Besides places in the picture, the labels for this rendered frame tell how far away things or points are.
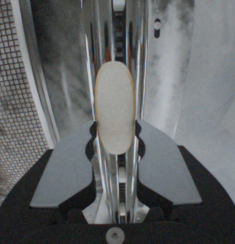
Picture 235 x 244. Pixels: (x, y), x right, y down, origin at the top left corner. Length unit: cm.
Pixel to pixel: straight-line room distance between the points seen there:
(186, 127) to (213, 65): 12
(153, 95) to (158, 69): 3
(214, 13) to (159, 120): 18
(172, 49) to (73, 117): 19
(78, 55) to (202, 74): 20
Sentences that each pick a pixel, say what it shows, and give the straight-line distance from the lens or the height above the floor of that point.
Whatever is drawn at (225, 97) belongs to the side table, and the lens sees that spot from 31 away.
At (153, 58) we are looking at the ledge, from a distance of 19.
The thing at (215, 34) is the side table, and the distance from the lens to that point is 27.
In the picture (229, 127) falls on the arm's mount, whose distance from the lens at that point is 32.
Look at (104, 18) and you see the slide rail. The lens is 20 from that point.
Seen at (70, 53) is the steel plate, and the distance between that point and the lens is 23.
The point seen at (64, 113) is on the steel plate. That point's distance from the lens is 26.
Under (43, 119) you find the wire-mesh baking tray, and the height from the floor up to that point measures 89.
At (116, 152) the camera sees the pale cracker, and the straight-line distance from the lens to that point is 16.
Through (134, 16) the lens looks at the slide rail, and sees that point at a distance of 20.
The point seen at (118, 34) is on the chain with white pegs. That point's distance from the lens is 21.
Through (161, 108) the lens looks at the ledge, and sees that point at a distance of 21.
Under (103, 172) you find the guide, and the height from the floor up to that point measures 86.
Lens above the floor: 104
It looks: 61 degrees down
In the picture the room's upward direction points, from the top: 178 degrees clockwise
